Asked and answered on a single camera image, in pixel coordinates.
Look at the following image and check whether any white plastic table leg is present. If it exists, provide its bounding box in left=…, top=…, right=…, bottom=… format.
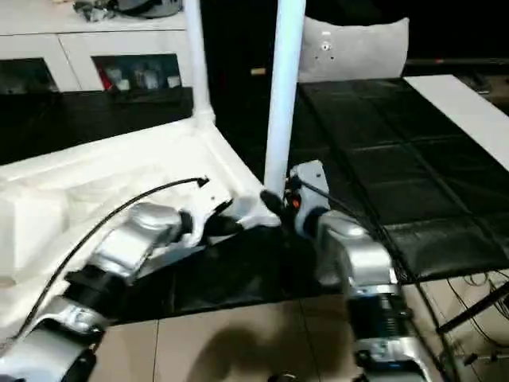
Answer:
left=262, top=0, right=308, bottom=198
left=183, top=0, right=218, bottom=134

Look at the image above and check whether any white plastic table top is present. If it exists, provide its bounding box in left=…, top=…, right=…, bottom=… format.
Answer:
left=0, top=109, right=282, bottom=351

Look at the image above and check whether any black mat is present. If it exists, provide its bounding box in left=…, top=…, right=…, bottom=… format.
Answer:
left=0, top=77, right=509, bottom=325

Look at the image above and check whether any black cabinet with gold label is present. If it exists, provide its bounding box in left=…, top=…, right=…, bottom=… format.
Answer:
left=198, top=0, right=307, bottom=120

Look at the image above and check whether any grey pillow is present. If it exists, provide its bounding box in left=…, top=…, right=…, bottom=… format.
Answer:
left=297, top=16, right=410, bottom=83

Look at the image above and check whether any white flat board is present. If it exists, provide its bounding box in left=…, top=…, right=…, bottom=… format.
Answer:
left=403, top=74, right=509, bottom=174

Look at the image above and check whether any black metal bar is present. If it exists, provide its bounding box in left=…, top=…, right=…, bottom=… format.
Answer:
left=435, top=284, right=509, bottom=335

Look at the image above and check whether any white sideboard with glass doors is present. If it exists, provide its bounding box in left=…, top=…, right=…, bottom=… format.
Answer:
left=0, top=0, right=196, bottom=93

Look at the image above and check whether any crumpled patterned bag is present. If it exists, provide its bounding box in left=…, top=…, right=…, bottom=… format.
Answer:
left=73, top=0, right=116, bottom=23

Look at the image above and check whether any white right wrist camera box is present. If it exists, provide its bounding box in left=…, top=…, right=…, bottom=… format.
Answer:
left=289, top=159, right=333, bottom=240

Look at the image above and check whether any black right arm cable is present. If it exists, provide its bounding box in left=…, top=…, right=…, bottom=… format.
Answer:
left=296, top=177, right=457, bottom=382

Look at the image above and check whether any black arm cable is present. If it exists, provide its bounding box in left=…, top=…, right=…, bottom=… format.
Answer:
left=0, top=174, right=211, bottom=347
left=296, top=177, right=457, bottom=382

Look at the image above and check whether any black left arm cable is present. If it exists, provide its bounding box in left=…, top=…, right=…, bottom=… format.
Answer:
left=0, top=174, right=211, bottom=347

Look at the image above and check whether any grey bag with black strap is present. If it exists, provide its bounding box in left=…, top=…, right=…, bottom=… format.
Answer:
left=119, top=0, right=182, bottom=19

